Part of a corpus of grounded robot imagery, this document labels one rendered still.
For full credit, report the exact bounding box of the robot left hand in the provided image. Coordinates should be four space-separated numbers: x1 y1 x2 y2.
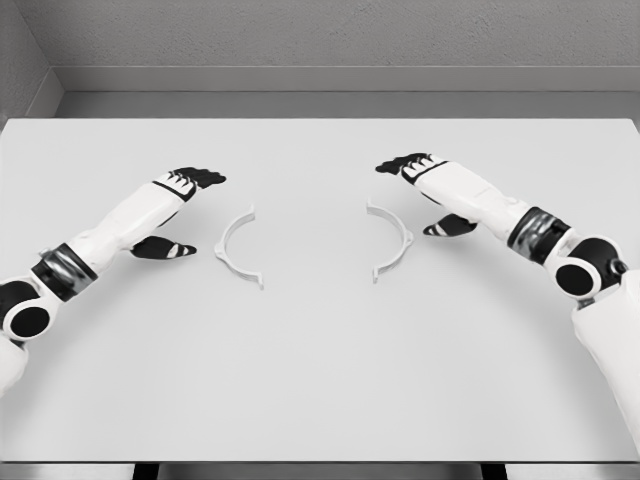
97 166 229 261

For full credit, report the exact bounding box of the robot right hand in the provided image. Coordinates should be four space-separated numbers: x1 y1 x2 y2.
375 153 499 241

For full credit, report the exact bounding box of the white half pipe clamp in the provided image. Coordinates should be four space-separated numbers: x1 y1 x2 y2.
213 201 266 291
365 197 414 285

